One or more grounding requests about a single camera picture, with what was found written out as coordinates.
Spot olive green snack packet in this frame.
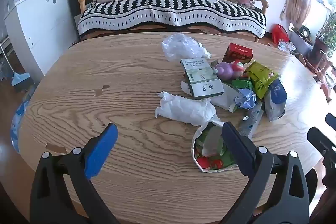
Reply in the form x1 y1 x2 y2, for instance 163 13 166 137
244 61 280 100

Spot potted plant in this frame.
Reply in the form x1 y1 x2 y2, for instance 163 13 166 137
307 0 336 62

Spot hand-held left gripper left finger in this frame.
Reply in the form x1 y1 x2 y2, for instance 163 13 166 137
30 123 118 224

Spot white blue packet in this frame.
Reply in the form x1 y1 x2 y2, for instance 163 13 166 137
264 78 288 122

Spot scattered paper sheets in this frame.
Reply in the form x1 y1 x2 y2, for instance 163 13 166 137
277 40 297 52

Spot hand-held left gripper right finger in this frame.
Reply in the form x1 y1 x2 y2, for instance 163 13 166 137
219 122 310 224

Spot white cabinet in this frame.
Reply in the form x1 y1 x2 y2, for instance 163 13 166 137
4 0 79 83

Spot clear plastic bag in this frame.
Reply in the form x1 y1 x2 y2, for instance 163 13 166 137
161 33 212 62

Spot red cardboard box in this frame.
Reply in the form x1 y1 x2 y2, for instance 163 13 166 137
222 43 253 64

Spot blue wrapper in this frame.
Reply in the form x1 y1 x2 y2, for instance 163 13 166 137
234 89 257 109

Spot tomato print snack bag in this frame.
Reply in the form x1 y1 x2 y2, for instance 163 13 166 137
191 121 238 173

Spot blue patterned bag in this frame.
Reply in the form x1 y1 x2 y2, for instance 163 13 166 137
10 99 30 153

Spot small green packet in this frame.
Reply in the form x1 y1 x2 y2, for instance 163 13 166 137
231 76 253 90

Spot green white carton box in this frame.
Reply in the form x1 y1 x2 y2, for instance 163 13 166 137
180 58 225 98

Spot red plastic bag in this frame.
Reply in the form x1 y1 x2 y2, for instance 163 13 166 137
271 24 290 45

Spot purple pink toy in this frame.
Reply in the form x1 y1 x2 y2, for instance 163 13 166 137
213 60 244 81

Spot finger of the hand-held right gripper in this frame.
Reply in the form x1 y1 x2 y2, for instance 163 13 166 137
325 113 336 130
307 127 336 161

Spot white plastic bag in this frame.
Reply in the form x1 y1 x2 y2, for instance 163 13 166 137
154 91 221 127

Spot white paper wrapper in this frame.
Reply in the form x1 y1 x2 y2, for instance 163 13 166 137
181 81 240 113

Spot grey plastic sachet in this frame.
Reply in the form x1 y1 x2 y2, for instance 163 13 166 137
238 102 264 139

